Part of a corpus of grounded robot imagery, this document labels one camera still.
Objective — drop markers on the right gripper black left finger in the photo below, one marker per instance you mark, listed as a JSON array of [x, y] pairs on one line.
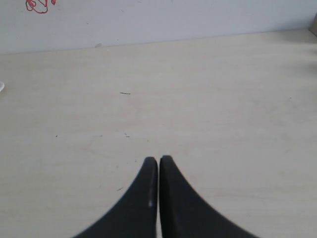
[[135, 213]]

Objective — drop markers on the white plastic tray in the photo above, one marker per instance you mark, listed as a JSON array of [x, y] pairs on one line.
[[2, 85]]

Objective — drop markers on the red mini basketball hoop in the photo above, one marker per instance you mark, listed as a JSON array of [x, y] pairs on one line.
[[39, 6]]

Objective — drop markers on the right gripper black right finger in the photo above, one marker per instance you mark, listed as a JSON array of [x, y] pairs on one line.
[[184, 214]]

